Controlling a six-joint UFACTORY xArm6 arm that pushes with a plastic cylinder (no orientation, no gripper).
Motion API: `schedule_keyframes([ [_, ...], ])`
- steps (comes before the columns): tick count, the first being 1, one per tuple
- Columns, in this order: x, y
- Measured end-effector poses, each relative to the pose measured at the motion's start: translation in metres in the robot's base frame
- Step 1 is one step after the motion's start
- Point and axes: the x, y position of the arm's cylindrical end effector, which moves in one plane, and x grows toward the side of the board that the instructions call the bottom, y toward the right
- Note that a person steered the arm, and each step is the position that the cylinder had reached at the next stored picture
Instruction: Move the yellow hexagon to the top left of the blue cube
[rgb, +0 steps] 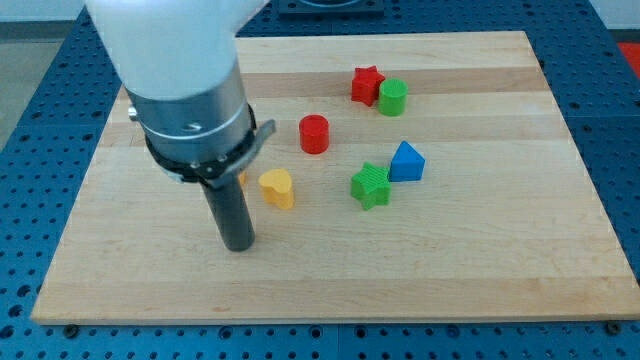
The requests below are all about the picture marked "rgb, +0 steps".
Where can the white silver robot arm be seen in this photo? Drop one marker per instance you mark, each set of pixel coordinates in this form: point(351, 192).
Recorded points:
point(179, 64)

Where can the yellow heart block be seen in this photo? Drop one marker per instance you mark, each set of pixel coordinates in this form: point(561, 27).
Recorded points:
point(276, 186)

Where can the red cylinder block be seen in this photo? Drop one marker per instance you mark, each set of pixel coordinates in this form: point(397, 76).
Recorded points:
point(314, 133)

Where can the green star block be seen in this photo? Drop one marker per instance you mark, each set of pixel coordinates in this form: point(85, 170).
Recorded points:
point(371, 186)

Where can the blue triangle block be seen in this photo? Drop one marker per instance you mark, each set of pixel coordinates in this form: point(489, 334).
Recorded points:
point(407, 164)

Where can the wooden board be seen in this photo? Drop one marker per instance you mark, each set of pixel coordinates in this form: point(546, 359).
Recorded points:
point(505, 224)

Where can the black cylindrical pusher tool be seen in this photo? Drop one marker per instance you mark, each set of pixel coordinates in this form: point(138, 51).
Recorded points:
point(231, 215)

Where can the red star block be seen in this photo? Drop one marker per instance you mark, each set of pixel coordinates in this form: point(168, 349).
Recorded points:
point(365, 85)

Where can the green cylinder block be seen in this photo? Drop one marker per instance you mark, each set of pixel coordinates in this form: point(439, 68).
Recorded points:
point(392, 97)

